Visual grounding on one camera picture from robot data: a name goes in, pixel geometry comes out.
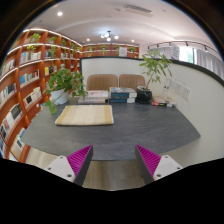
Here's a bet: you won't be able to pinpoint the ceiling lamp cluster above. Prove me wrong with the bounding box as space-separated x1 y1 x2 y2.
101 31 119 42

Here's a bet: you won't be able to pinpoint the right tan chair back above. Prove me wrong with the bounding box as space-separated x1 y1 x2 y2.
119 74 145 90

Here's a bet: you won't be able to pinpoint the leafy plant in white pot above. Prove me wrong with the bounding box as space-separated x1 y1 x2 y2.
43 69 87 114

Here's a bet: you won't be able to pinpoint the dark blue book stack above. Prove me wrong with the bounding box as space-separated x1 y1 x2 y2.
109 87 137 103

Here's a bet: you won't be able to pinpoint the white curtain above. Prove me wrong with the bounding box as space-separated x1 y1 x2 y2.
195 49 224 80

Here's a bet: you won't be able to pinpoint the white wall sockets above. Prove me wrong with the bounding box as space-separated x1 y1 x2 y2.
174 82 191 100

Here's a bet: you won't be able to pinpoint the white book stack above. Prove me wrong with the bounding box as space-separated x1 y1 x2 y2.
78 90 109 104

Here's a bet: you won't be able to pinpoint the orange wooden bookshelf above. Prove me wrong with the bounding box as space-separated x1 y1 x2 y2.
0 28 82 162

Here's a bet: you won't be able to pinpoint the cream yellow striped towel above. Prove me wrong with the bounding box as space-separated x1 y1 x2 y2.
55 105 114 126

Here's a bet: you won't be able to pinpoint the left tan chair back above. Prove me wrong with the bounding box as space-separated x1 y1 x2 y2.
86 74 118 90

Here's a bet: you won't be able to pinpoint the small tree in black pot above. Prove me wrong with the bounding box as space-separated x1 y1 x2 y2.
136 49 172 104

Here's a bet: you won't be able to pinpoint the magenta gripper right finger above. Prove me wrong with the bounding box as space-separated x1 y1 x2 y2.
135 145 182 184

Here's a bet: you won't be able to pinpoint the tan chair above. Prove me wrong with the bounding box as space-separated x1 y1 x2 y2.
119 74 145 90
86 74 118 90

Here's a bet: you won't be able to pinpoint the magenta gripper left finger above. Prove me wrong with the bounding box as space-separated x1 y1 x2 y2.
45 145 93 186

